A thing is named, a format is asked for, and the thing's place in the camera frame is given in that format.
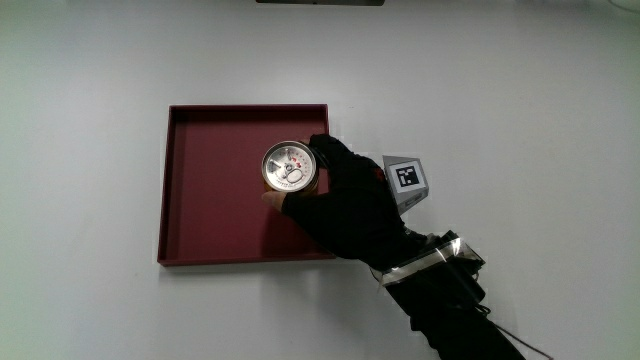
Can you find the dark object at table edge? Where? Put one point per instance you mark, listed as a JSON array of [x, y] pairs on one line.
[[320, 2]]

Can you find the person's right hand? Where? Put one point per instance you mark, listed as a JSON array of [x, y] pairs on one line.
[[350, 210]]

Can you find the dark red square plate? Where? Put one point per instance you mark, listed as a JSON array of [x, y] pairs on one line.
[[220, 200]]

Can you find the silver top red bull can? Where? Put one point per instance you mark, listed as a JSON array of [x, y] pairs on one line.
[[289, 167]]

